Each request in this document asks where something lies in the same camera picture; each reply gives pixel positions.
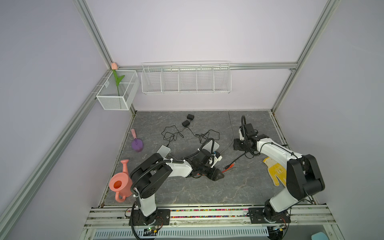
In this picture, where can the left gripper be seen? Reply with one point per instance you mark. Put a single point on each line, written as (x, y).
(214, 174)

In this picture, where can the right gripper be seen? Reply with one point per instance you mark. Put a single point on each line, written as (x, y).
(236, 144)

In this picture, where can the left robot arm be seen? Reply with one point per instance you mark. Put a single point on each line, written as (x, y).
(150, 175)

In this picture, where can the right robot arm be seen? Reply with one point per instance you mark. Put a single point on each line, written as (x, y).
(303, 177)

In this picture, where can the yellow work glove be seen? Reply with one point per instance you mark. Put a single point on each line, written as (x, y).
(276, 171)

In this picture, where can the black power adapter far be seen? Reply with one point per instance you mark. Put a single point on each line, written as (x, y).
(190, 117)

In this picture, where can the black power adapter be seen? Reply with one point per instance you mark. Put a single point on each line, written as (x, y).
(186, 123)
(190, 117)

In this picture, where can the black power adapter near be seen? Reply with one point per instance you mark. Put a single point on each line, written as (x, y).
(186, 123)

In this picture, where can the pink watering can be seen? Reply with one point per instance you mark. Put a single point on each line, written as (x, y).
(121, 183)

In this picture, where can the white mesh box basket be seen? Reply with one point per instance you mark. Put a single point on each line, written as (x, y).
(108, 95)

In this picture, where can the artificial tulip flower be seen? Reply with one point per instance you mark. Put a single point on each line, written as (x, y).
(118, 78)

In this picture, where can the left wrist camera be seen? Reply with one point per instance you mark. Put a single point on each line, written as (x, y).
(216, 157)

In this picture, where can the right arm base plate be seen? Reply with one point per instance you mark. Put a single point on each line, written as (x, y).
(266, 215)

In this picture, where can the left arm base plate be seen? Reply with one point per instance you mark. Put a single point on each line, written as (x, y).
(159, 217)

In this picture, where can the purple trowel pink handle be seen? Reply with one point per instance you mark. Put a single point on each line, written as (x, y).
(137, 144)

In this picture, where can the white wire shelf basket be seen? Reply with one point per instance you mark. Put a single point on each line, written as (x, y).
(186, 77)

